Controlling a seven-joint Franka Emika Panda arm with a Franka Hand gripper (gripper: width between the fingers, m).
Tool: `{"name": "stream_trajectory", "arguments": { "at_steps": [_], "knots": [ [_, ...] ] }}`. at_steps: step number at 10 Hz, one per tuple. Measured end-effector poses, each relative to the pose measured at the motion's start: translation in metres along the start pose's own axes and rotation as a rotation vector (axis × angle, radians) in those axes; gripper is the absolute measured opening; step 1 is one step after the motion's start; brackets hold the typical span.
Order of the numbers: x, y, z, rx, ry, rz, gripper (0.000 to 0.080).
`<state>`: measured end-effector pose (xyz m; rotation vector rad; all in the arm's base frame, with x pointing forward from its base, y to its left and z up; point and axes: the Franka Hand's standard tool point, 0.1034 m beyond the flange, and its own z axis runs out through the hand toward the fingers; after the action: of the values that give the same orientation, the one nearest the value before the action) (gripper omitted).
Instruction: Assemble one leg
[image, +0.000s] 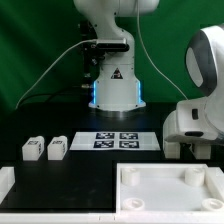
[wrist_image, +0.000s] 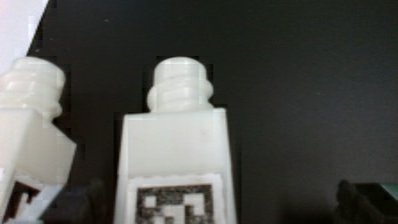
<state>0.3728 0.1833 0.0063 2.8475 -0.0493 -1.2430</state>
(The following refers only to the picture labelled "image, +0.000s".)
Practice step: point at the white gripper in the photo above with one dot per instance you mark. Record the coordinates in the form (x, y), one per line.
(188, 124)

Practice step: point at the white square tabletop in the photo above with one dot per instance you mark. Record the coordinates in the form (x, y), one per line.
(164, 187)

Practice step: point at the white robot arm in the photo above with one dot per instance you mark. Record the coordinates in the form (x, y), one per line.
(118, 90)

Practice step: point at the white right obstacle block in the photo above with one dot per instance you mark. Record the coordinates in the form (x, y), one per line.
(214, 180)

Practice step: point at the white obstacle block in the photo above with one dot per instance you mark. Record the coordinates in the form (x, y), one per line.
(214, 180)
(7, 180)

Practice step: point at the white tag base sheet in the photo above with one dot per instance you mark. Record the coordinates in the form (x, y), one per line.
(143, 141)

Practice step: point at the white left obstacle block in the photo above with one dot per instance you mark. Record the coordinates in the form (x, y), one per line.
(7, 180)

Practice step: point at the black camera on base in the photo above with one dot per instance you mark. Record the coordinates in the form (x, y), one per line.
(105, 45)

